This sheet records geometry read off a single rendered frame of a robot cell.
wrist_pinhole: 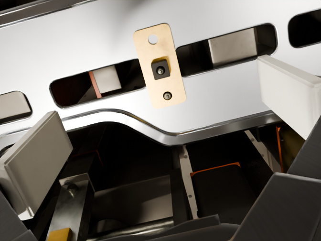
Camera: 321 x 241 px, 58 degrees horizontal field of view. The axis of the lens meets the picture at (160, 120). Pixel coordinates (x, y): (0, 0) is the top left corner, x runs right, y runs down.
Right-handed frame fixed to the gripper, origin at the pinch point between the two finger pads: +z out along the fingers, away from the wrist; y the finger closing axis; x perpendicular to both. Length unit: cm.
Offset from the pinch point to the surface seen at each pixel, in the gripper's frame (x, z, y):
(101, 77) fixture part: -1.6, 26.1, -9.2
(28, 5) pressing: 9.0, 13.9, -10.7
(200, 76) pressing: -2.0, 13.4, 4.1
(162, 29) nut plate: 3.6, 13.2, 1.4
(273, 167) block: -34, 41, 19
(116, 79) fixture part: -2.4, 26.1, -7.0
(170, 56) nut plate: 0.9, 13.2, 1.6
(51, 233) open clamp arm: -12.3, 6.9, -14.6
